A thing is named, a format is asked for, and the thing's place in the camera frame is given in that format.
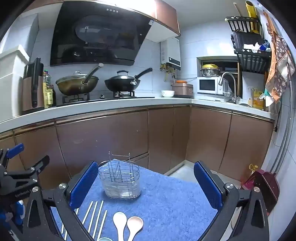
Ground brown rice cooker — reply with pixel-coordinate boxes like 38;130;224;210
171;80;194;98

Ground metal pot with yellow lid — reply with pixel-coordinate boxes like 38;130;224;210
201;64;221;77

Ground black gas stove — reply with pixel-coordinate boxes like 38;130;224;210
55;91;155;107

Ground black range hood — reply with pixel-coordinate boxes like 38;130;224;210
50;0;158;67

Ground brown upper cabinet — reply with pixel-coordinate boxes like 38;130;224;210
146;0;181;43

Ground black wok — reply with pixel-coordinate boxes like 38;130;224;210
104;68;153;92

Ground white cloth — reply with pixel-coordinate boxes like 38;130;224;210
243;42;262;53

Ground white ceramic spoon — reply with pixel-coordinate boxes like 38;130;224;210
112;212;127;241

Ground brown base cabinets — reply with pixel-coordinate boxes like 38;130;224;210
0;104;275;200

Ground black dish rack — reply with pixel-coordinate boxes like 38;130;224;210
225;16;272;75

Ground white water heater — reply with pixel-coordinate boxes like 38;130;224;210
160;37;181;70

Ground white microwave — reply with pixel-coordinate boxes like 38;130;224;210
196;77;228;95

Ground chrome faucet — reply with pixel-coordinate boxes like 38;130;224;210
218;72;237;103

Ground cooking oil bottle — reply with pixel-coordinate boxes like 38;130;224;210
43;71;54;109

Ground yellow roll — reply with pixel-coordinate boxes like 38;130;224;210
245;1;259;34

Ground brass-coloured wok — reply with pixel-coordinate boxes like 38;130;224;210
56;63;104;96

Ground pink ceramic spoon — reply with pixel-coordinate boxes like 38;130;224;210
126;216;144;241

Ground blue fluffy mat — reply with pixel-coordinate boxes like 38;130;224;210
50;159;219;241

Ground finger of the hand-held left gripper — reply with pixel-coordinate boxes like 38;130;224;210
0;143;25;165
4;155;50;184

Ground patterned hanging cloth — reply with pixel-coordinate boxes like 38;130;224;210
263;11;295;103

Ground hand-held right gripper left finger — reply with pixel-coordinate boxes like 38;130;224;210
22;160;99;241

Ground wire utensil holder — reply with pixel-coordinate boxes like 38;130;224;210
99;151;141;200

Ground yellow detergent bottle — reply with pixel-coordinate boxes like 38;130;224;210
253;88;265;110

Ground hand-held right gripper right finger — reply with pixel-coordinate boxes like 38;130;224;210
193;161;270;241

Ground steel wok lid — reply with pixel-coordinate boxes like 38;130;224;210
111;71;136;81

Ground glass wok lid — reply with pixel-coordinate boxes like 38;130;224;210
56;71;99;85

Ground red dustpan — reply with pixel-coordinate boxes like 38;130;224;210
248;169;280;216

